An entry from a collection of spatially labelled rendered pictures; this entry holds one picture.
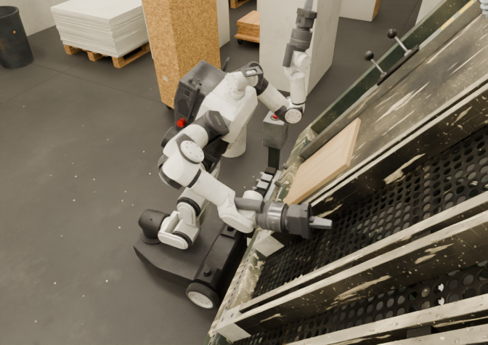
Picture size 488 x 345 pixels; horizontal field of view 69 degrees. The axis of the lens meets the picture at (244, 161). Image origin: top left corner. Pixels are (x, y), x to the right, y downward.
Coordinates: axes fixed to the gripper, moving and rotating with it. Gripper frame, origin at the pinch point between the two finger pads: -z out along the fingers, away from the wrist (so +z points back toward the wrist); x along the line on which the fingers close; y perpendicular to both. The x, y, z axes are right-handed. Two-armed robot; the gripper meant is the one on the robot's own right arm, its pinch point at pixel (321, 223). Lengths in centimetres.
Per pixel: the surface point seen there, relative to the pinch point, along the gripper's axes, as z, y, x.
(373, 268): -16.6, -25.8, 19.4
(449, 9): -32, 95, 27
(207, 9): 148, 221, 6
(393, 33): -13, 77, 26
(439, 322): -26, -39, 29
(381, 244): -17.5, -21.1, 20.9
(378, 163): -14.3, 8.3, 16.8
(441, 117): -27.0, 9.4, 30.6
